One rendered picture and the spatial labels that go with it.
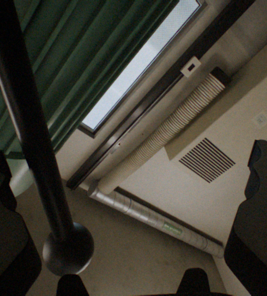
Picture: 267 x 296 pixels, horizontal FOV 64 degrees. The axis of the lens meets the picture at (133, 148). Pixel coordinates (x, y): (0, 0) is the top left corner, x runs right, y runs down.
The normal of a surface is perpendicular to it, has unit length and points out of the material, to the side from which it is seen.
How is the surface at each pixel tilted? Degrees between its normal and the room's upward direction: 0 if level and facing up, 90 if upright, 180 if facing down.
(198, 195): 90
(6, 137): 90
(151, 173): 90
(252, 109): 90
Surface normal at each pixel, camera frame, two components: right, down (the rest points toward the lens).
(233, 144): 0.10, 0.58
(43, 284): 0.65, -0.65
